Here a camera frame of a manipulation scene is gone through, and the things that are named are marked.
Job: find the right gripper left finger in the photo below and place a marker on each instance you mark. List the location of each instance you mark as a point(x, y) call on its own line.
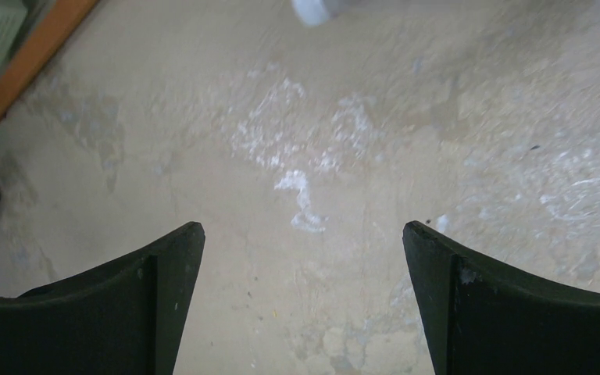
point(126, 316)

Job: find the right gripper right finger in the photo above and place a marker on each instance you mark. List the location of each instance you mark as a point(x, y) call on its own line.
point(483, 316)

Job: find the green label bottle white cap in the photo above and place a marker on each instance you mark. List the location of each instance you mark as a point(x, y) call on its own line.
point(313, 13)

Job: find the orange wooden shelf rack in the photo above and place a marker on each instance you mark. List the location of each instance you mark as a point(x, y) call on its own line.
point(48, 35)

